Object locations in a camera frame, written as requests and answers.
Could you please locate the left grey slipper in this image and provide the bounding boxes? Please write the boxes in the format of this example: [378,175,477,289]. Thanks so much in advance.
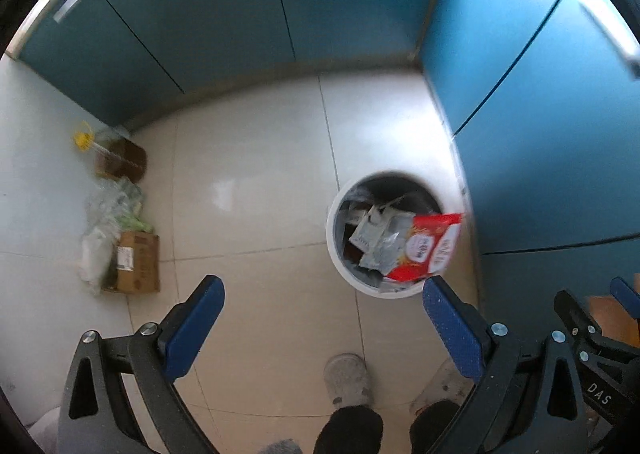
[323,353,373,410]

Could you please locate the right grey slipper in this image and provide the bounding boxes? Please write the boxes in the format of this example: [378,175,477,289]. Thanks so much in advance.
[410,359,474,415]

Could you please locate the plastic bags pile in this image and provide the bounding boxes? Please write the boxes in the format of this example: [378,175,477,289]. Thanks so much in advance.
[78,177,154,295]

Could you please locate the grey white foil packet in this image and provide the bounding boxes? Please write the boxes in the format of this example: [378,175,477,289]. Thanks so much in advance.
[347,205,412,273]

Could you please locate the small cardboard box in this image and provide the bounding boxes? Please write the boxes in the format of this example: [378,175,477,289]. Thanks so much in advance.
[115,231,160,295]

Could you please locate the blue kitchen cabinets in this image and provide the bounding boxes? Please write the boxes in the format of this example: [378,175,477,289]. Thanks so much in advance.
[8,0,639,332]

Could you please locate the left black trouser leg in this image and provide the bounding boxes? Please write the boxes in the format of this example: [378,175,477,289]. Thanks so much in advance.
[314,405,384,454]

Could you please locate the black trouser leg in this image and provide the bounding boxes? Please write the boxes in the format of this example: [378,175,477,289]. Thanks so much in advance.
[409,400,460,454]
[314,405,384,454]

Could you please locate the grey slipper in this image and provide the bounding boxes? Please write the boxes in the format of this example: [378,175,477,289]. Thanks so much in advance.
[410,359,474,415]
[323,353,373,410]

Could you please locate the right black trouser leg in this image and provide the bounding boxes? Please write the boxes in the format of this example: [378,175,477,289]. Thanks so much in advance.
[409,400,460,454]

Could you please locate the cooking oil bottle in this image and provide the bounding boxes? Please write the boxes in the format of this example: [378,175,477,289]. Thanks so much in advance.
[73,122,148,183]

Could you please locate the red white snack bag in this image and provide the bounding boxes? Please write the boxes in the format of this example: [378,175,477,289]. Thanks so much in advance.
[383,213,464,283]

